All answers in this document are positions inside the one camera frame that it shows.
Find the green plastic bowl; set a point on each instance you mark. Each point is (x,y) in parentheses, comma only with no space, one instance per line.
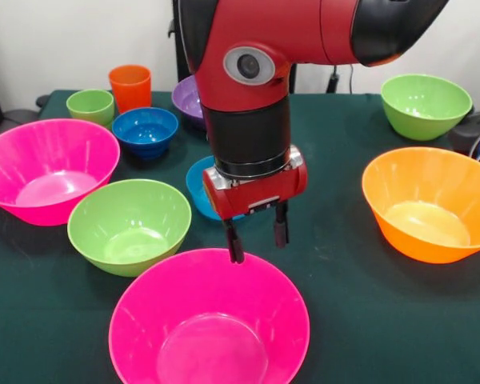
(128,228)
(424,108)

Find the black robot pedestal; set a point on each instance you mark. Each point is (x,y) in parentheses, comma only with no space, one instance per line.
(181,60)

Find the black pedestal leg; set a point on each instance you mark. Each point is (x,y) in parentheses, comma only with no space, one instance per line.
(20,117)
(474,130)

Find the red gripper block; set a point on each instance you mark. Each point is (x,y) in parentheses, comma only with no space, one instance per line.
(260,192)

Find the pink plastic bowl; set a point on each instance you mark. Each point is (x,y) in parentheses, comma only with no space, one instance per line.
(44,180)
(208,320)

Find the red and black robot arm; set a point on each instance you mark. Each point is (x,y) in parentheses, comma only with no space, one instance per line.
(248,112)

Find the light blue plastic bowl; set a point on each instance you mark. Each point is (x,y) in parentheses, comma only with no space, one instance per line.
(198,192)

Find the green plastic cup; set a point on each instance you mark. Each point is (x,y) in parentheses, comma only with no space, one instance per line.
(90,108)

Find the orange plastic cup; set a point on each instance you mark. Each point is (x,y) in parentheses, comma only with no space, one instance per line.
(130,90)

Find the orange plastic bowl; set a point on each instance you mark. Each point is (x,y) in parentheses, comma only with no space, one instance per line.
(428,224)

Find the dark green table cloth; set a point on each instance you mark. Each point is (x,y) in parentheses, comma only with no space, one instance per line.
(364,320)

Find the purple plastic bowl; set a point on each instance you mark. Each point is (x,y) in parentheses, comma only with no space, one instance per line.
(188,102)

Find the dark blue plastic bowl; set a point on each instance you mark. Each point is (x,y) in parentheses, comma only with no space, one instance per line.
(144,134)

